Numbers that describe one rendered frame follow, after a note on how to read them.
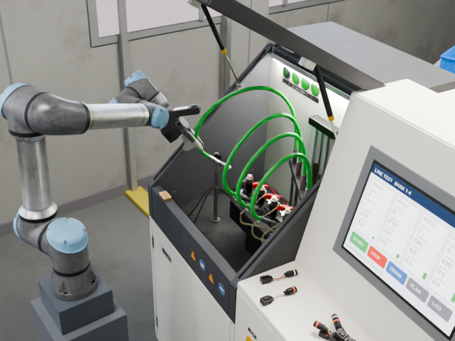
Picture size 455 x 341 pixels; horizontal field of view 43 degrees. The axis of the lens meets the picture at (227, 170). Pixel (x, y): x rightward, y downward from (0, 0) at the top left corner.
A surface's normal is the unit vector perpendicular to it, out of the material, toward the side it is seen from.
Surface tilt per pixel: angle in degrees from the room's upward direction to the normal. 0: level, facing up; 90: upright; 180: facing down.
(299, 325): 0
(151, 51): 90
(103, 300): 90
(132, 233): 0
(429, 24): 90
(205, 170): 90
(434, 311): 76
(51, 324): 0
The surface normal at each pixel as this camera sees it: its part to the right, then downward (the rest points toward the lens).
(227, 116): 0.50, 0.46
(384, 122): -0.83, 0.03
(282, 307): 0.03, -0.85
